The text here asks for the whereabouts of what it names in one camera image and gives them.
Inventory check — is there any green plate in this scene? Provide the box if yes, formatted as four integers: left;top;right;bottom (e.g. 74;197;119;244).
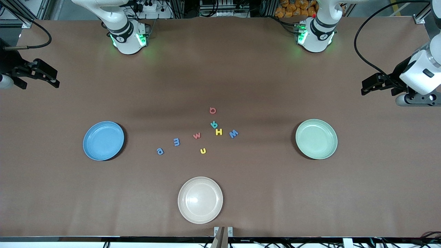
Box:
295;119;338;160

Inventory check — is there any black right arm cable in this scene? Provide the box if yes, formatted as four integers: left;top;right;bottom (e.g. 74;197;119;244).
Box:
0;3;52;50

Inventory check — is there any aluminium frame profile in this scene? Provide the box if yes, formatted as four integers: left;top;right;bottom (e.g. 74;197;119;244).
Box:
0;0;47;29
413;0;441;24

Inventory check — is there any blue plate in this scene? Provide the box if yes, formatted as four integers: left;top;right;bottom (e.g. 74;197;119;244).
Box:
83;121;125;161

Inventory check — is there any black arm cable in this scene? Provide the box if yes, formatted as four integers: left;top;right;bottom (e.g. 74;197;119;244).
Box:
354;0;441;86
0;3;52;50

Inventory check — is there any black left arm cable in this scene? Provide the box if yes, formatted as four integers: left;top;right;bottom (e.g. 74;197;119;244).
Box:
354;0;441;86

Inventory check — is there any metal table edge bracket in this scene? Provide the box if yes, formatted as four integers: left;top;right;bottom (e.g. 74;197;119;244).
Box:
214;226;234;237

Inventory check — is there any brown mounting stick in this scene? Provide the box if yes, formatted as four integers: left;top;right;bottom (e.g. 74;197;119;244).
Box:
210;226;228;248

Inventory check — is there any orange packets pile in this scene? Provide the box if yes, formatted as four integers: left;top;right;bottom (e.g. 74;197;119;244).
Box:
275;0;317;18

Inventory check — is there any beige plate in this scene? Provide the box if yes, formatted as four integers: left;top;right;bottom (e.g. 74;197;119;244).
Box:
178;176;224;224

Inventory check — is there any black table edge rail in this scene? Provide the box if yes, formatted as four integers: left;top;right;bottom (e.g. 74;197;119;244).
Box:
0;236;441;243

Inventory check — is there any white power strip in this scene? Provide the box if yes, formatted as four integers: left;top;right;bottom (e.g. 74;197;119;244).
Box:
133;0;173;19

